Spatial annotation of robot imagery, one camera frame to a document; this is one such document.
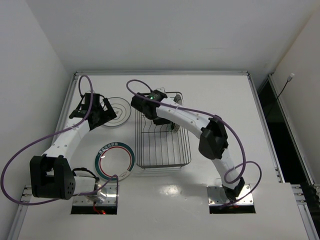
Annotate grey wire dish rack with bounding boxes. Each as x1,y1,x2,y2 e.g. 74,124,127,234
130,96,192,169

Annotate green red rim plate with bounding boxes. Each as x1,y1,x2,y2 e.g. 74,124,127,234
171,94,183,133
94,142,136,181

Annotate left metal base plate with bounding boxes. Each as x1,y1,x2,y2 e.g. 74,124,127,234
72,184,118,207

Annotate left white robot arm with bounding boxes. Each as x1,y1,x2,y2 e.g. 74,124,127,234
29,93,117,200

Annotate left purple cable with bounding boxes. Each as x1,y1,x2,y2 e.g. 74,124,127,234
0,74,120,206

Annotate black wall cable white plug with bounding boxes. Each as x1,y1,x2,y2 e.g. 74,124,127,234
265,73,295,119

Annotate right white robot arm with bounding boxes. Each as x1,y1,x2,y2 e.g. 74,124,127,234
130,90,245,201

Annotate metal base plate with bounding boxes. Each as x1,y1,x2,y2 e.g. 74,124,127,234
72,184,118,207
206,185,254,207

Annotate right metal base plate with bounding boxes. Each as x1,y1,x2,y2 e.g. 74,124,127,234
206,185,254,207

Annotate white plate thin green rings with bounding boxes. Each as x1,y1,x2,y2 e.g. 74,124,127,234
102,96,132,129

